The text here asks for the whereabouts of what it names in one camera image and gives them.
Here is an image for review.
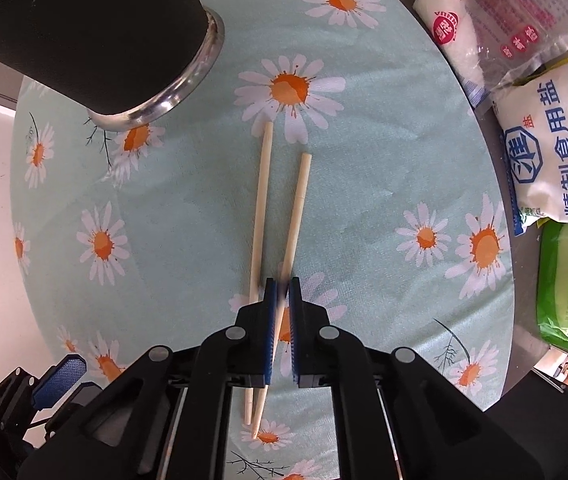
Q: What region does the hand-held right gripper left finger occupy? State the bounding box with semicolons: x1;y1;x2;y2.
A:
16;278;279;480

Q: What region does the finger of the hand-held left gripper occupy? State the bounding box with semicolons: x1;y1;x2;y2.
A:
45;381;104;431
32;353;88;411

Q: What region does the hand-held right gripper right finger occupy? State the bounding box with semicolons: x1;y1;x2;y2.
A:
289;276;547;480

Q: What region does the wooden chopstick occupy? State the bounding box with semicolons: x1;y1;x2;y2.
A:
244;121;275;427
251;152;313;438

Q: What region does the black ribbed utensil holder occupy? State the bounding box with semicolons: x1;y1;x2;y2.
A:
0;0;225;134

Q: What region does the daisy print tablecloth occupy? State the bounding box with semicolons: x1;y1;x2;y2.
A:
8;0;518;480

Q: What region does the white and blue salt bag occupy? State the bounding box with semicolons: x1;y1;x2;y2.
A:
491;47;568;239

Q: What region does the clear bag of white sugar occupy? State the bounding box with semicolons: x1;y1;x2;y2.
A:
411;0;568;111

